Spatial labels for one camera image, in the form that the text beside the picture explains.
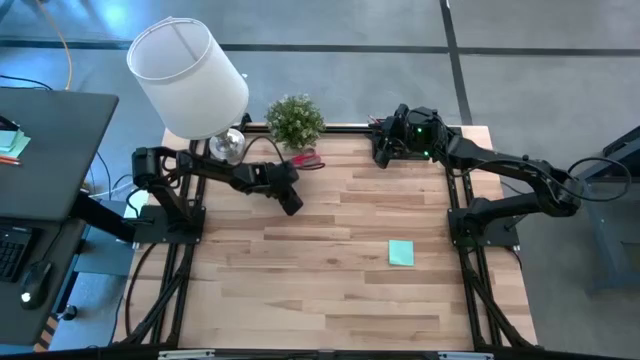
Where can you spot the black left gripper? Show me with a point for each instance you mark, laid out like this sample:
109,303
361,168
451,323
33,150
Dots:
280,179

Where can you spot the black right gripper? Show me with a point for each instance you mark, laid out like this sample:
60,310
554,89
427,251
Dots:
422,132

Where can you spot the orange pencil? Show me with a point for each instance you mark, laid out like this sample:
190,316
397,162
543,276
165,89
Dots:
375,120
10,160

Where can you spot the green sticky note pad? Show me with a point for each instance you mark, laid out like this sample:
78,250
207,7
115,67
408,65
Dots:
401,253

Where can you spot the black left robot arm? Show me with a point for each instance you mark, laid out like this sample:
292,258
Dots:
215,170

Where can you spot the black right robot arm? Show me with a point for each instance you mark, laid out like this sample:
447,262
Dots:
500,162

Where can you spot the black mesh desk organizer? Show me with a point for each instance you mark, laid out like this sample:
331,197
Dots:
374,137

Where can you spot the green potted plant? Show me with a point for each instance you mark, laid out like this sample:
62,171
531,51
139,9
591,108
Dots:
295,122

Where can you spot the white shade table lamp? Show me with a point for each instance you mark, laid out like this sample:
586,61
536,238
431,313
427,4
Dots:
190,85

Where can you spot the small white box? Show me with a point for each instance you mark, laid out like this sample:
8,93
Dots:
137,206

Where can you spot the dark blue metal cart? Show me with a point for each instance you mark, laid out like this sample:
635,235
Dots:
631,160

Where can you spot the black side desk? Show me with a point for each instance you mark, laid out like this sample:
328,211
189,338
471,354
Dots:
50,150

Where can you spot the black round knob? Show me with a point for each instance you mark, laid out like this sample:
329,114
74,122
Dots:
68,313

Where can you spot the black computer mouse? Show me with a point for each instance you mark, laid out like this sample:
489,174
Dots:
35,284

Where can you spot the pale green paper notes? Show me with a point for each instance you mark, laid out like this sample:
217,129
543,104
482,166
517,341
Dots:
12,142

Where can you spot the black keyboard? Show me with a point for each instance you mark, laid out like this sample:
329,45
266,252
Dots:
12,252

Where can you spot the yellow black striped tape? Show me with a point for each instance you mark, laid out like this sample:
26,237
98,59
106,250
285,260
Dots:
47,332

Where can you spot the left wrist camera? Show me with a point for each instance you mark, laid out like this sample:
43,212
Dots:
293,205

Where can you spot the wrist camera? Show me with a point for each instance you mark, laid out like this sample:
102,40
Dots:
293,205
385,150

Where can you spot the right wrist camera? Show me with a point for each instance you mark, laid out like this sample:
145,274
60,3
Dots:
385,150

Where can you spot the black aluminium table frame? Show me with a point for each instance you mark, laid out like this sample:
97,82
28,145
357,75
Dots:
345,129

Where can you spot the silver metal bracket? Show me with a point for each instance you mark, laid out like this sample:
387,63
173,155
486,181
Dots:
467,356
186,354

